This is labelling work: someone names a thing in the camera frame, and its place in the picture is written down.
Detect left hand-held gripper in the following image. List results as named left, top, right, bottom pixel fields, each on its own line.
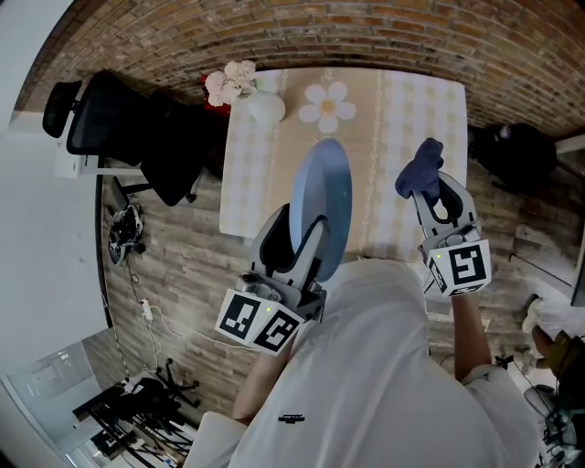
left=214, top=203, right=332, bottom=357

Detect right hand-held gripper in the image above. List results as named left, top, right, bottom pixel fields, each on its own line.
left=412, top=171, right=495, bottom=299

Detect dark blue cloth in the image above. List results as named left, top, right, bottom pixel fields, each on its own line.
left=394, top=137, right=446, bottom=203

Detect big blue plate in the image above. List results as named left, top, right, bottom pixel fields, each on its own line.
left=290, top=138, right=355, bottom=283

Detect person's right forearm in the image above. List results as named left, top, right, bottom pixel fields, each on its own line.
left=450, top=292, right=495, bottom=383

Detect person's left forearm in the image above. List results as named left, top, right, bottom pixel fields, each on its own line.
left=232, top=328, right=301, bottom=427

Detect black bag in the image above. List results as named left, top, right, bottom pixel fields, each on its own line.
left=467, top=122, right=559, bottom=196

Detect table with beige tablecloth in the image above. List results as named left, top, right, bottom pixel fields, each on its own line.
left=218, top=67, right=470, bottom=265

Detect white vase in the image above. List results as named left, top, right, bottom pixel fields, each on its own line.
left=246, top=90, right=287, bottom=124

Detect person's white shirt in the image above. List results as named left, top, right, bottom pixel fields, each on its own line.
left=182, top=258, right=543, bottom=468

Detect pale pink flower bunch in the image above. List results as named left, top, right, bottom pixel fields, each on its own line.
left=204, top=59, right=259, bottom=108

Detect black mesh office chair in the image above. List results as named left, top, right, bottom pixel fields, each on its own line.
left=41, top=69, right=217, bottom=208

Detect black chair with star base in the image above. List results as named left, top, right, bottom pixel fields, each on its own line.
left=104, top=357, right=203, bottom=412

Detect white cabinet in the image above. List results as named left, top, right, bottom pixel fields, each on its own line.
left=53, top=135, right=148, bottom=180

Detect white cable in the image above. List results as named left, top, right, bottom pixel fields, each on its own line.
left=144, top=304, right=258, bottom=354

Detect grey device with cables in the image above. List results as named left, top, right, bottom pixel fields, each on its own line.
left=105, top=202, right=148, bottom=268

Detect black metal frame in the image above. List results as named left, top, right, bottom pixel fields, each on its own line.
left=71, top=400, right=194, bottom=459

